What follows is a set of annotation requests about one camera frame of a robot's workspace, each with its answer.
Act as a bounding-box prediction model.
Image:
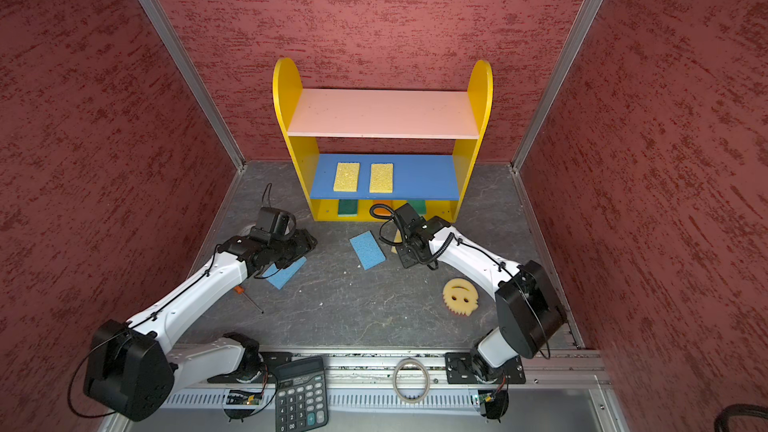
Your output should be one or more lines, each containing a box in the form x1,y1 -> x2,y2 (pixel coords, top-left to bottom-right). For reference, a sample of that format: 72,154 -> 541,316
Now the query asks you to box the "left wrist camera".
251,207 -> 296,241

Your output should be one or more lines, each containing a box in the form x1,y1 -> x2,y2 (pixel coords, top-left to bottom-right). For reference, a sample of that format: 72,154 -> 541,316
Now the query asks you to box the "left small circuit board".
224,389 -> 264,408

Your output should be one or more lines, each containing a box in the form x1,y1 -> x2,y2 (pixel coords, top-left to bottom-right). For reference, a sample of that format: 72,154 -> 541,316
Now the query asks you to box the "blue sponge far left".
263,257 -> 307,290

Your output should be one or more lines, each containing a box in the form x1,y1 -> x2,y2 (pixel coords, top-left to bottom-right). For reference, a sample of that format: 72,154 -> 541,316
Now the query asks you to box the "black desk calculator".
274,356 -> 330,432

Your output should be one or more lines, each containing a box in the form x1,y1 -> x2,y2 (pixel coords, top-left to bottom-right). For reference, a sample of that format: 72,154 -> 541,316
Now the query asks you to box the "bright green sponge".
408,200 -> 427,216

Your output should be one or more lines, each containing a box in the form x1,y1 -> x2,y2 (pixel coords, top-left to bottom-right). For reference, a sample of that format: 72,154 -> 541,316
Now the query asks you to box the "yellow pink blue shelf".
272,58 -> 494,222

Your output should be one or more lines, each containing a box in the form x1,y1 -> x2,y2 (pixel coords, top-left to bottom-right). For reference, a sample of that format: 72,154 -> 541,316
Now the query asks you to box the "tan yellow sponge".
391,230 -> 402,254

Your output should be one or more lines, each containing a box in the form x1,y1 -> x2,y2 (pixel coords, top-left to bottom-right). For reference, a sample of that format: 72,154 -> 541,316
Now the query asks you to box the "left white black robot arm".
81,229 -> 317,421

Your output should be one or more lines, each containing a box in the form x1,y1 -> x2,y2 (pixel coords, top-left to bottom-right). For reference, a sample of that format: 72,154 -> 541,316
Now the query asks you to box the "black cable loop corner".
713,403 -> 768,432

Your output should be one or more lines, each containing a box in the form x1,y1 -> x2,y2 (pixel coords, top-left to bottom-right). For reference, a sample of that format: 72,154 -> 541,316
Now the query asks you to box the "blue sponge centre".
350,231 -> 386,270

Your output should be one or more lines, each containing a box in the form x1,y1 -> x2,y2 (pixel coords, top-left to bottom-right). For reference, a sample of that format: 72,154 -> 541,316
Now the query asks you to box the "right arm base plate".
444,351 -> 526,385

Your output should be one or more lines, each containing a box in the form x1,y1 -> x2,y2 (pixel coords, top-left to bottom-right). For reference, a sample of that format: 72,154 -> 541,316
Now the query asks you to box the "red handled screwdriver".
233,286 -> 265,314

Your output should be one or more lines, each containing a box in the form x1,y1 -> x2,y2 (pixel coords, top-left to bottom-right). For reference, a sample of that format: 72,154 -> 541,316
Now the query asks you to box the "blue sponge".
263,257 -> 307,290
350,231 -> 386,270

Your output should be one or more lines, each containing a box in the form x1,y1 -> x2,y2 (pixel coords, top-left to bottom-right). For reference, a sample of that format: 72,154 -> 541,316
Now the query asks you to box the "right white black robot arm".
380,203 -> 566,383

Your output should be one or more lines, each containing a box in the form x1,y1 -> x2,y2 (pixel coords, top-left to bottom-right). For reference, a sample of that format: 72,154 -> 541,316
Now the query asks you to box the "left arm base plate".
207,351 -> 293,384

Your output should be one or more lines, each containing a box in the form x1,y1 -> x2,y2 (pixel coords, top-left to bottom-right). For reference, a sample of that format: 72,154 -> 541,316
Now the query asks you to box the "clear tape ring front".
391,357 -> 432,405

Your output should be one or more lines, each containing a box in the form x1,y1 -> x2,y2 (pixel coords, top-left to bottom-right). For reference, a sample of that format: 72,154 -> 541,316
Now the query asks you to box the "yellow smiley face sponge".
442,278 -> 479,316

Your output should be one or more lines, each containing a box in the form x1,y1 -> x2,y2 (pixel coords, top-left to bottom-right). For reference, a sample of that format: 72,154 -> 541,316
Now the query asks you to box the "dark green scouring sponge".
337,199 -> 358,217

